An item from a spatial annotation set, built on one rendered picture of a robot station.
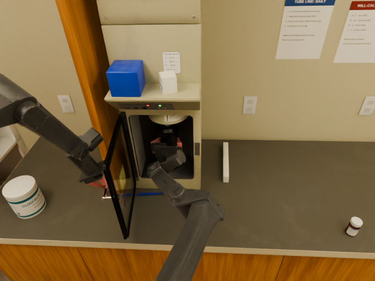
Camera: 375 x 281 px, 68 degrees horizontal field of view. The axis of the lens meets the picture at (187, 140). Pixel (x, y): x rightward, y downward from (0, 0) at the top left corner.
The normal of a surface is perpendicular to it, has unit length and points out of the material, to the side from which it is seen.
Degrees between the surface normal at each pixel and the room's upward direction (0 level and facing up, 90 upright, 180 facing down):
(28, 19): 90
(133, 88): 90
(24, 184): 0
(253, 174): 0
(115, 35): 90
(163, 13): 90
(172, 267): 34
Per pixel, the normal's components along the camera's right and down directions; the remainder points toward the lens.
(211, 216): 0.73, -0.31
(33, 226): -0.03, -0.78
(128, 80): -0.06, 0.62
